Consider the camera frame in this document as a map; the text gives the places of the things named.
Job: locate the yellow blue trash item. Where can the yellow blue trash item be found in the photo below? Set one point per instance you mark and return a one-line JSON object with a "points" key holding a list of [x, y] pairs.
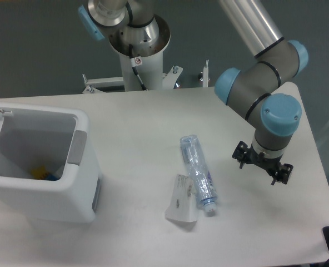
{"points": [[40, 173]]}

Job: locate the white trash can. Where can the white trash can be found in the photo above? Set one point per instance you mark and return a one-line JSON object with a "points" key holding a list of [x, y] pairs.
{"points": [[48, 166]]}

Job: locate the clear plastic water bottle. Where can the clear plastic water bottle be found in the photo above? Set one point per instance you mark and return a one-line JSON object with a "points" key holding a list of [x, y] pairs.
{"points": [[198, 171]]}

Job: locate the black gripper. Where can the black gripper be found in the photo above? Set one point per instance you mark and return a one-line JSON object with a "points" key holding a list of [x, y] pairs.
{"points": [[245, 155]]}

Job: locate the white pedestal base frame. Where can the white pedestal base frame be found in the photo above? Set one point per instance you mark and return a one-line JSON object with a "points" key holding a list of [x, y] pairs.
{"points": [[169, 81]]}

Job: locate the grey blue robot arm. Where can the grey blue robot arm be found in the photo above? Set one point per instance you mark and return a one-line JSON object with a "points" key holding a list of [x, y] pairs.
{"points": [[252, 93]]}

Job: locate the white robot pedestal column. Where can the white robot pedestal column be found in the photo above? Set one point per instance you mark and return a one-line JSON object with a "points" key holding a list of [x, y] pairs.
{"points": [[140, 51]]}

